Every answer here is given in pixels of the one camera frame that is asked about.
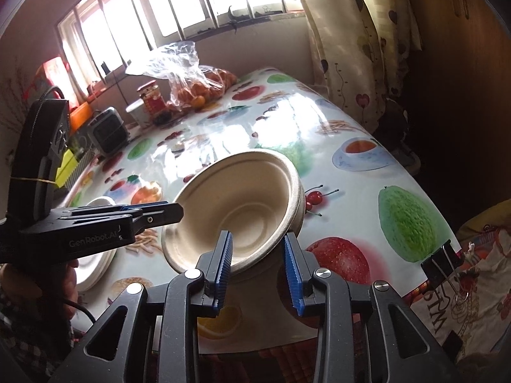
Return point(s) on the black binder clip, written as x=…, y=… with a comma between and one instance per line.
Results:
x=442, y=267

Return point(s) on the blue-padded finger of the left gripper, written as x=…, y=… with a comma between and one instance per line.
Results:
x=151, y=206

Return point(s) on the white paper plate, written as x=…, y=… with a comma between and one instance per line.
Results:
x=91, y=269

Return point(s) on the floral beige curtain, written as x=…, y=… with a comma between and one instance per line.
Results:
x=359, y=50

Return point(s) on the orange storage box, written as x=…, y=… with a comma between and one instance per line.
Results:
x=79, y=116

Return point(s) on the clear bag of oranges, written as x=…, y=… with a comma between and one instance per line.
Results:
x=192, y=85

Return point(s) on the red labelled jar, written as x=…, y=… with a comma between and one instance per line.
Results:
x=155, y=105

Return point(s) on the red gift bag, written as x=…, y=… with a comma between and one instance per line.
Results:
x=51, y=73

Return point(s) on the person's left hand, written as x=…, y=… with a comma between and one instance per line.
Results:
x=22, y=289

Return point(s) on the white paper cup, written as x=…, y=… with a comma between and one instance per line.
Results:
x=137, y=110

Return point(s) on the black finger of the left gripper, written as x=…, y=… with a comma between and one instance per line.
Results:
x=172, y=214

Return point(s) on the large beige bowl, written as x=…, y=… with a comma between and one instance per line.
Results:
x=256, y=195

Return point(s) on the small black heater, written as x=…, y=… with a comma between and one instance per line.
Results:
x=108, y=132

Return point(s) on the lower yellow-green box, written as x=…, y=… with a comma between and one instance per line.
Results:
x=69, y=163

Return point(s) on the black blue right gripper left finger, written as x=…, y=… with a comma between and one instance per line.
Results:
x=151, y=333

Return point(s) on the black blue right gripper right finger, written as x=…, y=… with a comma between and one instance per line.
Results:
x=366, y=332

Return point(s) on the grey striped tray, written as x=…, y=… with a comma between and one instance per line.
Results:
x=83, y=163

